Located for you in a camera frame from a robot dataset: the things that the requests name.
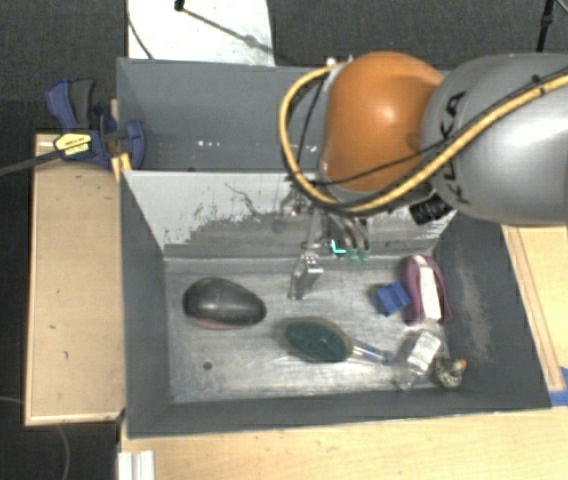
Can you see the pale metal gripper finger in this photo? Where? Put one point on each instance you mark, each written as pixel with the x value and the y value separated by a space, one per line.
pixel 314 274
pixel 298 280

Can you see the dark green oval brush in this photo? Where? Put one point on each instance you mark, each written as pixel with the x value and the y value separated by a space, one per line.
pixel 316 340

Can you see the black egg-shaped object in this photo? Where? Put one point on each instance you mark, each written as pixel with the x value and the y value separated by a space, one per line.
pixel 224 303

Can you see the blue ridged block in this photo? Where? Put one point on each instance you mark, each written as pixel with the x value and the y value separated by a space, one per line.
pixel 393 299

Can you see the grey metal bin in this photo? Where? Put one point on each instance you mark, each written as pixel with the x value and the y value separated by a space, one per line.
pixel 244 368

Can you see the purple and white shoe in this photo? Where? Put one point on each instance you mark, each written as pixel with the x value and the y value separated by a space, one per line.
pixel 426 290

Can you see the clear glass object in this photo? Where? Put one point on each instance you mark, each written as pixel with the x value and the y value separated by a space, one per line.
pixel 419 355

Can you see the small grey toy figure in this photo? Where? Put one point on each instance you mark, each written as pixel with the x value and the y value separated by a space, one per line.
pixel 450 372

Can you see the pale wood board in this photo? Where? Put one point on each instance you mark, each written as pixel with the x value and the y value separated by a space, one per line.
pixel 76 278

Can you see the black cylinder on white bracket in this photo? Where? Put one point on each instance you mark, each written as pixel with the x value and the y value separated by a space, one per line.
pixel 430 211

